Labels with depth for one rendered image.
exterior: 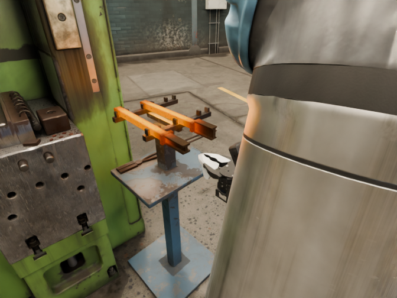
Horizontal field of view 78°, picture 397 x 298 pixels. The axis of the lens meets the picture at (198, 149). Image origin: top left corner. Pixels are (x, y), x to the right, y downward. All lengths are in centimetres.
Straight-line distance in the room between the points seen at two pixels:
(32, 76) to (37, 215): 69
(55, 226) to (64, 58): 68
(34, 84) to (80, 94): 36
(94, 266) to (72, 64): 100
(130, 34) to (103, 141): 592
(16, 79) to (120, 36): 567
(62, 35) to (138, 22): 605
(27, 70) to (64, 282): 104
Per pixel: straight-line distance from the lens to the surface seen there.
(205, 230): 175
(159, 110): 97
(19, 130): 103
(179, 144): 71
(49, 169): 104
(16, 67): 147
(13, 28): 145
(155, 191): 97
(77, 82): 117
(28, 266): 130
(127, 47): 708
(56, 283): 151
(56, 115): 104
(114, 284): 160
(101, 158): 132
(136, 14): 710
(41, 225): 117
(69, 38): 112
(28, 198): 109
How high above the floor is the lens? 133
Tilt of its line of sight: 31 degrees down
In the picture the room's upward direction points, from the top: straight up
